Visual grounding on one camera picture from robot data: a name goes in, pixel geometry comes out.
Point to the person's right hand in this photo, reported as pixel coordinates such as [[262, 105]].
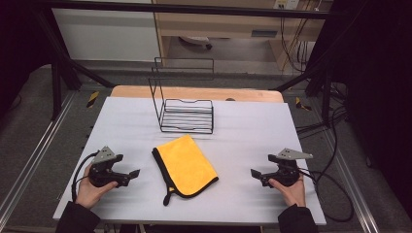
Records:
[[291, 192]]

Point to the yellow towel with black trim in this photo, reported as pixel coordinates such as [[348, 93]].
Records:
[[186, 165]]

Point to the black metal frame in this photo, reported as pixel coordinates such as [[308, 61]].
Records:
[[181, 8]]

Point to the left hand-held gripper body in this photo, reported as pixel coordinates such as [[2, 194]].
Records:
[[103, 155]]

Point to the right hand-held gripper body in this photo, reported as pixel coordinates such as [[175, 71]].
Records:
[[288, 165]]

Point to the yellow black floor tape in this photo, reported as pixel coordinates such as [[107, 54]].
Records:
[[302, 104], [93, 99]]

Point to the person's left hand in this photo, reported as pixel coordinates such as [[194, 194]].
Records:
[[89, 194]]

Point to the white wall socket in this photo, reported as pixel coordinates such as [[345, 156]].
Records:
[[286, 4]]

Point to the aluminium floor rail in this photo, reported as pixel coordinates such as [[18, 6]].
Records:
[[39, 152], [351, 181]]

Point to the light wooden desk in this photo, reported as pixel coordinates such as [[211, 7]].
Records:
[[220, 24]]

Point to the white cabinet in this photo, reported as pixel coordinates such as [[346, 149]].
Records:
[[107, 35]]

